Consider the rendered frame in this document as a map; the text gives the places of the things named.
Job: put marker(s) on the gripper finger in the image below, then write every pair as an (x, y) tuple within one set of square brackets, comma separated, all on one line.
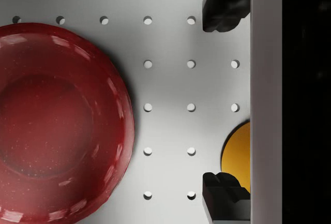
[(222, 195), (225, 9)]

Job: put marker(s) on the yellow bowl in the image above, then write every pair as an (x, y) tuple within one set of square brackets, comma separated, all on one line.
[(239, 151)]

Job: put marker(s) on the red plate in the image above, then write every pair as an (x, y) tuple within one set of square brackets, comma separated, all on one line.
[(59, 123)]

